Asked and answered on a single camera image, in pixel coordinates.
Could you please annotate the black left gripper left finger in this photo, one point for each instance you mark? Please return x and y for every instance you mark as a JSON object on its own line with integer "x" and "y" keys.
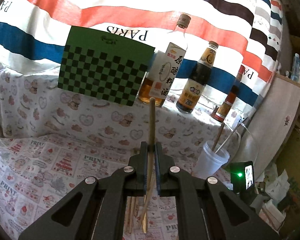
{"x": 95, "y": 208}

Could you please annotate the wooden chopstick on table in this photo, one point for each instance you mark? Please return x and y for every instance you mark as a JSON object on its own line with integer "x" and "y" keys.
{"x": 132, "y": 208}
{"x": 143, "y": 218}

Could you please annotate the red label sauce bottle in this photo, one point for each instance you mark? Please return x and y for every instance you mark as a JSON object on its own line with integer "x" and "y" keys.
{"x": 225, "y": 107}

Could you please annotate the brown chopstick in cup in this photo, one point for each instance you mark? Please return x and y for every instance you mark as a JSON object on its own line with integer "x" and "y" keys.
{"x": 218, "y": 136}

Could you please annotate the clear cooking wine bottle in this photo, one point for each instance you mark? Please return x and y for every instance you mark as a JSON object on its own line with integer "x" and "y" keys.
{"x": 166, "y": 62}

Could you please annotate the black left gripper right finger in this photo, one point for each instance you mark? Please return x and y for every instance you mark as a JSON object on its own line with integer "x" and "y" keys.
{"x": 206, "y": 208}

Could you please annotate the translucent plastic cup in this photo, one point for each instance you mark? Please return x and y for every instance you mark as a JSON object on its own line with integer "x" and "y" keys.
{"x": 209, "y": 162}

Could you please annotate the dark soy sauce bottle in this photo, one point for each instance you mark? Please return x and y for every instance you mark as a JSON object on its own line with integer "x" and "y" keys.
{"x": 197, "y": 80}

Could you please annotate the white board panel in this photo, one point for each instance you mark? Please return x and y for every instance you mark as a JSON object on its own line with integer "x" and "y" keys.
{"x": 271, "y": 123}

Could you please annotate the green checkerboard calibration board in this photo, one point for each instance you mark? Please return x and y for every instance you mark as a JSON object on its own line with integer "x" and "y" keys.
{"x": 103, "y": 65}

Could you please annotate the pale chopstick in cup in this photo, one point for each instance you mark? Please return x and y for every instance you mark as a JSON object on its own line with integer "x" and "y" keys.
{"x": 228, "y": 138}

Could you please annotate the striped Paris cloth backdrop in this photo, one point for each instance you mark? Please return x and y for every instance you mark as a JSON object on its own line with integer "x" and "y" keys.
{"x": 33, "y": 34}

